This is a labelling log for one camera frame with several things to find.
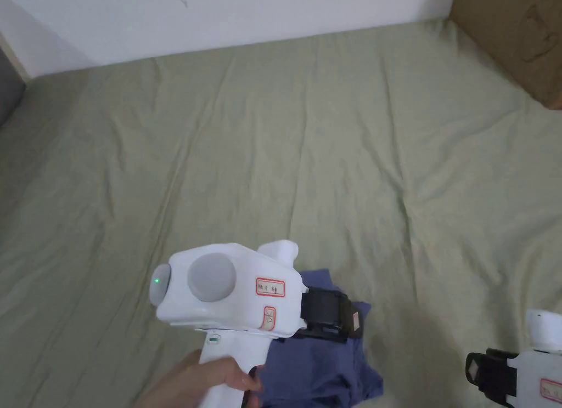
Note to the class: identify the person's left hand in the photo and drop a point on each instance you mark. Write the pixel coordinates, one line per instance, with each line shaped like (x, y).
(193, 381)

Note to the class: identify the brown cardboard carton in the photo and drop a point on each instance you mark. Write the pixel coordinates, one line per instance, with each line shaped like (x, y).
(505, 30)

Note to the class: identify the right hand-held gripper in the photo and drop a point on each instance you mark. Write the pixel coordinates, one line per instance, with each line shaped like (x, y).
(542, 373)

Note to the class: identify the dark blue shirt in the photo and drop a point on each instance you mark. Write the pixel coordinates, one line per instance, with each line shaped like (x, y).
(316, 373)

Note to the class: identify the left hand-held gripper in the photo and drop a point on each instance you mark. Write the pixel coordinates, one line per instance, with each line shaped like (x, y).
(246, 302)

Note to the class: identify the bed with pale green sheet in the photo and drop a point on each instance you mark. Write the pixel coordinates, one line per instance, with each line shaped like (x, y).
(307, 140)

